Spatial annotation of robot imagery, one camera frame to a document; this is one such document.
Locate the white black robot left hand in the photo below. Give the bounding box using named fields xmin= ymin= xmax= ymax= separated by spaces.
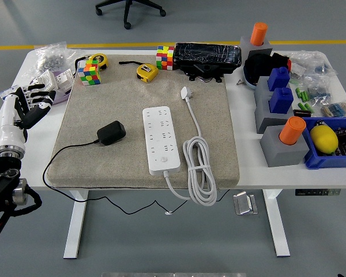
xmin=0 ymin=83 xmax=57 ymax=149

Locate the black power adapter with cord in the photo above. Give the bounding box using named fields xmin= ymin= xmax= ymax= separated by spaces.
xmin=42 ymin=121 xmax=230 ymax=216

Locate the white power strip with cord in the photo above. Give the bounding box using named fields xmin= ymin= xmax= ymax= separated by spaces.
xmin=142 ymin=86 xmax=219 ymax=207

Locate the white circuit breaker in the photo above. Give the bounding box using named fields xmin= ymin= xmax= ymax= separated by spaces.
xmin=0 ymin=86 xmax=18 ymax=99

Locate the purple tray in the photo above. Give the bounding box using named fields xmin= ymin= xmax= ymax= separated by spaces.
xmin=49 ymin=68 xmax=76 ymax=106

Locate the white table leg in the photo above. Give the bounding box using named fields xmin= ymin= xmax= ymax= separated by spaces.
xmin=63 ymin=190 xmax=89 ymax=259
xmin=262 ymin=189 xmax=291 ymax=257

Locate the clear bag of screws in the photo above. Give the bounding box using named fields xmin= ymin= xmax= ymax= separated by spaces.
xmin=34 ymin=42 xmax=77 ymax=73

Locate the black table control panel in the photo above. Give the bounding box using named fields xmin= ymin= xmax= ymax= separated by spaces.
xmin=295 ymin=189 xmax=341 ymax=197

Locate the multicoloured puzzle cube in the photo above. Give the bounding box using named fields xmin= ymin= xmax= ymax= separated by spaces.
xmin=156 ymin=45 xmax=175 ymax=71
xmin=77 ymin=59 xmax=101 ymax=87

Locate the grey-brown mat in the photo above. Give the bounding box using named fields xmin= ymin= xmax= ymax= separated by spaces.
xmin=46 ymin=54 xmax=240 ymax=190

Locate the yellow black tape measure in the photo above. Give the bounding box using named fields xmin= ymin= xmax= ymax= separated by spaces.
xmin=88 ymin=53 xmax=109 ymax=70

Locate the blue plastic bin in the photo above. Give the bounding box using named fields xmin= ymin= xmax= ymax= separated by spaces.
xmin=302 ymin=117 xmax=346 ymax=170

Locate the yellow lemon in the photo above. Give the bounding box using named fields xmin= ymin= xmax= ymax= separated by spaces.
xmin=310 ymin=124 xmax=339 ymax=154

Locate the orange cylinder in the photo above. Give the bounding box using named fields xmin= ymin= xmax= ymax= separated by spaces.
xmin=279 ymin=117 xmax=307 ymax=146
xmin=250 ymin=22 xmax=268 ymax=46

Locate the black office chair base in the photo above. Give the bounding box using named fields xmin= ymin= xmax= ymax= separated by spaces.
xmin=95 ymin=0 xmax=167 ymax=29

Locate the clear bag of resistors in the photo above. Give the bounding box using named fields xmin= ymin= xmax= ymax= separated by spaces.
xmin=319 ymin=100 xmax=346 ymax=118

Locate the grey stepped block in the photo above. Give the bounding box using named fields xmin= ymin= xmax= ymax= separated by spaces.
xmin=253 ymin=76 xmax=295 ymax=134

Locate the clear bag of blue parts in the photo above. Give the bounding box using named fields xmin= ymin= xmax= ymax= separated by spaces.
xmin=304 ymin=73 xmax=335 ymax=102

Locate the blue block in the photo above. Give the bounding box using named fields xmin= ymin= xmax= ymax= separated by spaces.
xmin=267 ymin=67 xmax=291 ymax=92
xmin=268 ymin=87 xmax=294 ymax=114

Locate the black plastic-wrapped device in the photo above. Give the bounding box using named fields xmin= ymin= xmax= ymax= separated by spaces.
xmin=172 ymin=42 xmax=242 ymax=84

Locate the light blue dish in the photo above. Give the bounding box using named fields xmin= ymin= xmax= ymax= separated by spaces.
xmin=243 ymin=68 xmax=259 ymax=91

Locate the clear bag of white parts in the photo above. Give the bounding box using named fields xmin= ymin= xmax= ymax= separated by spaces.
xmin=288 ymin=51 xmax=337 ymax=78

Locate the black cloth bundle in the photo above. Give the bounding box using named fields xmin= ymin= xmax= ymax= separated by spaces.
xmin=243 ymin=53 xmax=291 ymax=87

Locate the white wall socket panel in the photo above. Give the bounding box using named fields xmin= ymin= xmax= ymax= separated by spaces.
xmin=55 ymin=70 xmax=75 ymax=95
xmin=34 ymin=70 xmax=58 ymax=93

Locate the silver metal bracket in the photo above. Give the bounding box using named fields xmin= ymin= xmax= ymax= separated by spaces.
xmin=233 ymin=192 xmax=260 ymax=216

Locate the yellow tape measure with strap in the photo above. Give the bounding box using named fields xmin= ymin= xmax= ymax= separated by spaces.
xmin=118 ymin=59 xmax=159 ymax=84

